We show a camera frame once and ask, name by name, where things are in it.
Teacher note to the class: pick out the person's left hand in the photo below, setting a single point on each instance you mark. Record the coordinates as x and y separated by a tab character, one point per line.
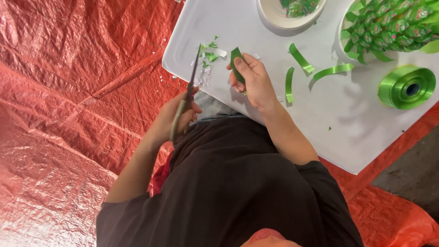
171	118

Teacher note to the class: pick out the person's right hand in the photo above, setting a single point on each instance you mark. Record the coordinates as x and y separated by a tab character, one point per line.
257	82

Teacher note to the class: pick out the person's left fingers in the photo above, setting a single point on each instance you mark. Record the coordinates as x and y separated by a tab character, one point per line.
196	109

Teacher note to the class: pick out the grey metal scissors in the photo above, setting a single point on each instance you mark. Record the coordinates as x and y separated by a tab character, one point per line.
192	77

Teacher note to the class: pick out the short green ribbon piece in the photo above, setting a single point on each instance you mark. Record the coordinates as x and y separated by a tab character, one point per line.
236	56

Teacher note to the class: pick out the person's grey trousers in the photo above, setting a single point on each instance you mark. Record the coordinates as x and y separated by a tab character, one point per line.
214	108

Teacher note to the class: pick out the pile of ribbon scraps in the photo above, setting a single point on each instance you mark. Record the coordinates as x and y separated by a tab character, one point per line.
207	56

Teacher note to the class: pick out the red cloth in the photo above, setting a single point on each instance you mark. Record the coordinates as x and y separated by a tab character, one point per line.
161	175

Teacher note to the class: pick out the person's black shirt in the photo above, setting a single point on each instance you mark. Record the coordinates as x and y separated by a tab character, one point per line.
240	185

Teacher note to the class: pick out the curled green ribbon strip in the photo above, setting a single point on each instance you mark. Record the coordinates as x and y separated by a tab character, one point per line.
300	57
289	85
332	70

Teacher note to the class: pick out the red plastic tarp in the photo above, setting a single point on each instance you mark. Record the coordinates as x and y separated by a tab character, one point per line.
75	103

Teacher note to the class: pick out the white round bowl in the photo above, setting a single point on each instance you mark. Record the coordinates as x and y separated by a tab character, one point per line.
274	15

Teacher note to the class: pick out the pile of green wrapped candies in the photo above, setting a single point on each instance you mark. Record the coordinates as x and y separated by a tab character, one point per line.
298	7

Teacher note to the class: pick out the white plate under arrangement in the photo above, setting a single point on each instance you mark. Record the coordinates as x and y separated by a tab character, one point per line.
343	43

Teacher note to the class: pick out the green ribbon roll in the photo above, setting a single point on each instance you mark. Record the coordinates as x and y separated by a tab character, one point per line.
394	89

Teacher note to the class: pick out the green candy pineapple arrangement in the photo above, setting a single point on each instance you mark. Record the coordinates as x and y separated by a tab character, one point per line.
391	27

